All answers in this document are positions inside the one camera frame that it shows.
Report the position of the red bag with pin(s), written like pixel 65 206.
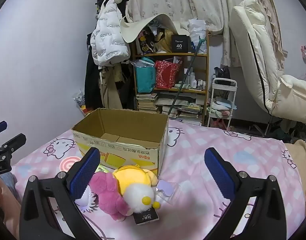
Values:
pixel 166 75

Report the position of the floral curtain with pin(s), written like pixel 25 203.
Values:
pixel 180 0

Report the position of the cardboard box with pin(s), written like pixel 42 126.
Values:
pixel 133 155

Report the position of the blue denim cloth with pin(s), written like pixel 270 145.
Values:
pixel 7 178

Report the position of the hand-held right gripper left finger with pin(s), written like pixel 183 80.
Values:
pixel 84 172

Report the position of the group of cosmetic bottles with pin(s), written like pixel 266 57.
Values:
pixel 194 81

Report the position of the green tissue pack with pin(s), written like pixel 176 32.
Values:
pixel 101 168

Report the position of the stacks of books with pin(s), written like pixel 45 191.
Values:
pixel 146 102

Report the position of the beige coat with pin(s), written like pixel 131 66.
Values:
pixel 109 90

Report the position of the cream draped cloth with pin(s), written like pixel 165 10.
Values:
pixel 133 30

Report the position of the green pole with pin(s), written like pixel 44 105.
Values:
pixel 185 77

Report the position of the clear packet with purple item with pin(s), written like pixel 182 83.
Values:
pixel 168 190

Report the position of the white puffer jacket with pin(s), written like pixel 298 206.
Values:
pixel 105 37

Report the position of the pink cartoon cat bedsheet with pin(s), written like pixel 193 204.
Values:
pixel 193 155

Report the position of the black box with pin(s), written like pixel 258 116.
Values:
pixel 180 43

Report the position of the wooden shelf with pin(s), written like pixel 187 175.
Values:
pixel 168 54

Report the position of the white plastic bag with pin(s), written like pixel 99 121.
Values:
pixel 196 30

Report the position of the cream lounge chair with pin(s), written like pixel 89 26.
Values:
pixel 258 55

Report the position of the black tissue pack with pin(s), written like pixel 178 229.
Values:
pixel 146 216

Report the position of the white trolley cart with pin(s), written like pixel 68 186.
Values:
pixel 223 81

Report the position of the black yellow printed bag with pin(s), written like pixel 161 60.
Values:
pixel 144 42

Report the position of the teal bag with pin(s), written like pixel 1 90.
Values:
pixel 144 77

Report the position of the pink plush toy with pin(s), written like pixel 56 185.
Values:
pixel 105 190

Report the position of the yellow plush toy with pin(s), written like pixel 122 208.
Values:
pixel 133 177

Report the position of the plastic bag of snacks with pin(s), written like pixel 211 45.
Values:
pixel 79 101

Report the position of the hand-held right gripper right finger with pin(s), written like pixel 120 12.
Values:
pixel 219 175

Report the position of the person's bare leg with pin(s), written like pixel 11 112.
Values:
pixel 7 207

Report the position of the black coat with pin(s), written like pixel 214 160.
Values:
pixel 91 80

